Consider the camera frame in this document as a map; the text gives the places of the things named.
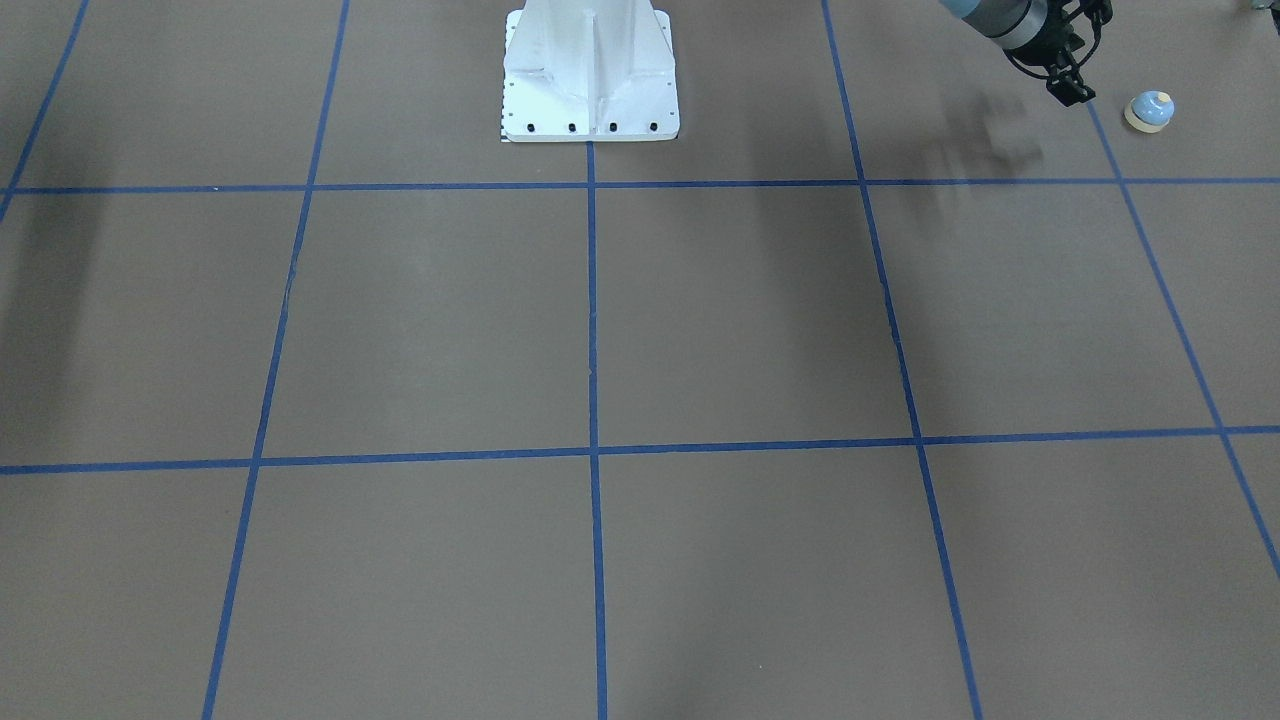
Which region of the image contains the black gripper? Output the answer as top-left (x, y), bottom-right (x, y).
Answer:
top-left (1020, 20), bottom-right (1096, 108)

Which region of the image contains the blue call bell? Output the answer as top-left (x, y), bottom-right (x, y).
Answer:
top-left (1123, 90), bottom-right (1176, 135)

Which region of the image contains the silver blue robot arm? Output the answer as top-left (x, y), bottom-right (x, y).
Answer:
top-left (941, 1), bottom-right (1114, 108)

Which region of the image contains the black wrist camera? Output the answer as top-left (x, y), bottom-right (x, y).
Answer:
top-left (1057, 0), bottom-right (1114, 35)

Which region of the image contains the white pedestal column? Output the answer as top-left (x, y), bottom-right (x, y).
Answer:
top-left (500, 1), bottom-right (681, 143)

